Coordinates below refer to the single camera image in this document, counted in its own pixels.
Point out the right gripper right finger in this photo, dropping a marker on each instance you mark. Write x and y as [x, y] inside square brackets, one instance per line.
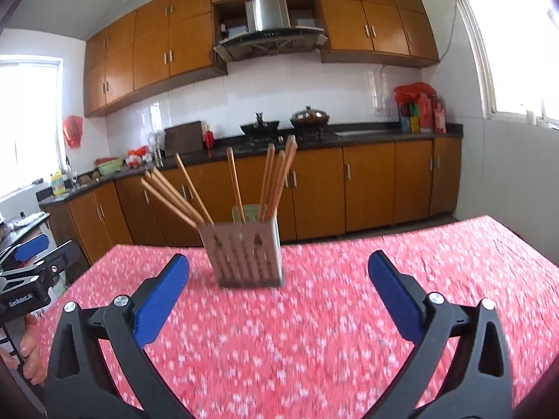
[459, 366]

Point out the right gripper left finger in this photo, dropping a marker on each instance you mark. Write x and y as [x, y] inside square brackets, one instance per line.
[80, 384]

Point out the bamboo chopstick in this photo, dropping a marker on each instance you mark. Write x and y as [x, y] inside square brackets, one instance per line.
[235, 184]
[205, 212]
[266, 178]
[160, 189]
[290, 152]
[162, 185]
[276, 172]
[168, 204]

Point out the lower wooden kitchen cabinets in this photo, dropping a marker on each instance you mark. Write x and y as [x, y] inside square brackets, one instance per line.
[350, 178]

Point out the wooden kitchen cabinets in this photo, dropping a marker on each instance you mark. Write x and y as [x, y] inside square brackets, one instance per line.
[166, 44]
[350, 178]

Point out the upper wooden kitchen cabinets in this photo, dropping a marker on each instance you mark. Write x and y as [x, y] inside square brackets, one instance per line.
[166, 44]

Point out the black wok with utensils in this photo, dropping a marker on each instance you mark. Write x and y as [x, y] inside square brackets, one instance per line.
[260, 127]

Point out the person's left hand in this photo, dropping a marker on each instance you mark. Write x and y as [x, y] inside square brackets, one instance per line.
[33, 368]

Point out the yellow detergent bottle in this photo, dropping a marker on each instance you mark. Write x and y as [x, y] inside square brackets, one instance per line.
[57, 184]

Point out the green basin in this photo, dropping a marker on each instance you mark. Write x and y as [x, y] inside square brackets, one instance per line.
[108, 166]

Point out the hanging red plastic bag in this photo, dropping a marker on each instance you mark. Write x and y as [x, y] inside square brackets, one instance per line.
[73, 126]

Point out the red white plastic bag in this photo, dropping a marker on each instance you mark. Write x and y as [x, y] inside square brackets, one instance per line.
[138, 156]

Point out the pink floral tablecloth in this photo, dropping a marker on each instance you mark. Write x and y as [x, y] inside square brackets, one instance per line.
[323, 344]

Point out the perforated metal utensil holder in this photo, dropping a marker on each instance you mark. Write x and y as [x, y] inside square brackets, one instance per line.
[244, 254]

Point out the dark wooden cutting board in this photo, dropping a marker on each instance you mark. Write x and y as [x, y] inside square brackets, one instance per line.
[182, 139]

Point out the red bottle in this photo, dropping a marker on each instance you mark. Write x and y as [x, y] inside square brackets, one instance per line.
[208, 137]

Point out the red bag with groceries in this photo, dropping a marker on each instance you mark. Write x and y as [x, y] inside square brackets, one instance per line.
[419, 108]

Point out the wok with lid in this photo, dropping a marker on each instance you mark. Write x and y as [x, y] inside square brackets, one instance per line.
[309, 118]

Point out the steel range hood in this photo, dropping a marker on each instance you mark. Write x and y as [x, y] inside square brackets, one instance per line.
[258, 28]

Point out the window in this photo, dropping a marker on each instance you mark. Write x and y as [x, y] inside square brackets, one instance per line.
[515, 44]

